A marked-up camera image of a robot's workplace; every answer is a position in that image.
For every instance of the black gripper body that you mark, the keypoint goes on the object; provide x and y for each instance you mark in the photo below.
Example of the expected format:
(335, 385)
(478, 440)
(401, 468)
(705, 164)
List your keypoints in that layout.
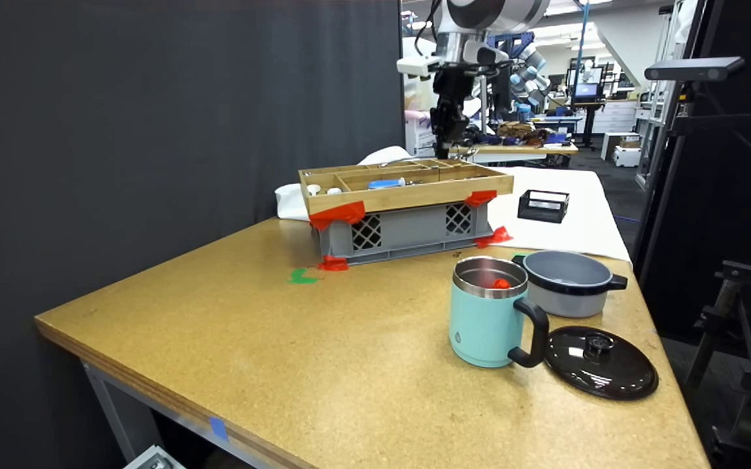
(451, 94)

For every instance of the black curtain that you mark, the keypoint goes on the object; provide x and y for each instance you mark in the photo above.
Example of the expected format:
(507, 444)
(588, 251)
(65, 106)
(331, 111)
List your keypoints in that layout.
(176, 114)

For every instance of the grey plastic crate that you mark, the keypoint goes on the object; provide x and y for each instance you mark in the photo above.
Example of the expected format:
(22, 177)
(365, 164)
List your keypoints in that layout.
(409, 229)

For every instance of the black stereo camera bar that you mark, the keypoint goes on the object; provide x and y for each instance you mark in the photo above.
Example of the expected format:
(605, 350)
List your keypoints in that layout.
(692, 70)

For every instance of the black pot lid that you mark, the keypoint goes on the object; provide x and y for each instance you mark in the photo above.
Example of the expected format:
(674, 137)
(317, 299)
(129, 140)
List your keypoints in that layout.
(601, 362)

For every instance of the green tape piece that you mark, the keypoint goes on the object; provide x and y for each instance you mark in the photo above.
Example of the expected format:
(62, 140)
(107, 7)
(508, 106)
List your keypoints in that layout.
(304, 278)

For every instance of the blue tape piece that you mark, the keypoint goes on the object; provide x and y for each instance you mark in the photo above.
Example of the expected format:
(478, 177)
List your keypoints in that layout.
(216, 428)

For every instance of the white cloth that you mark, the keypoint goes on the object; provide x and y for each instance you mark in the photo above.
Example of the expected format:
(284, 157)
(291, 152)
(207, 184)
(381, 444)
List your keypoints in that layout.
(584, 231)

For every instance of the wooden cutlery tray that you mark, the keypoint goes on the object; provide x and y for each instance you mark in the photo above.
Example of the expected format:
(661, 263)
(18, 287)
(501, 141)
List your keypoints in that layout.
(409, 195)

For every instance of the black mesh box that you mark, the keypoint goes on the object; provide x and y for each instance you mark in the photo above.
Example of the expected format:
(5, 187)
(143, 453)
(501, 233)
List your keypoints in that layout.
(542, 208)

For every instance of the grey metal table frame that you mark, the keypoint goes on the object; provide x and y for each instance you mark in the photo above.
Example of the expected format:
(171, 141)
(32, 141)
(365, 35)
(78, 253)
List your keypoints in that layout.
(122, 408)

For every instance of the black metal cart frame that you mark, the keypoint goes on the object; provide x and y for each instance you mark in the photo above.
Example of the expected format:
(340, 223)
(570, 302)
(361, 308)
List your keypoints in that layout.
(750, 382)

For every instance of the red plastic corner bracket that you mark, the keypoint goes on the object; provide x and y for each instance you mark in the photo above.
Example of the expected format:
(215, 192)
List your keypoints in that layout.
(480, 197)
(335, 263)
(494, 236)
(336, 214)

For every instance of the grey cooking pot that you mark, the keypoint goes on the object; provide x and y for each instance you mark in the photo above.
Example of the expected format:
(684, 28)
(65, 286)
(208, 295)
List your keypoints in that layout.
(567, 287)

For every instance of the background wooden desk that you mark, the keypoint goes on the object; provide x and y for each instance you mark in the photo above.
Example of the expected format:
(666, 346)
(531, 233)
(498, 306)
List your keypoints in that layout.
(514, 152)

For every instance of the black partition panel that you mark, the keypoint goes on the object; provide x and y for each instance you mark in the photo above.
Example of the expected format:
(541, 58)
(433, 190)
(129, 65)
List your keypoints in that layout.
(731, 192)

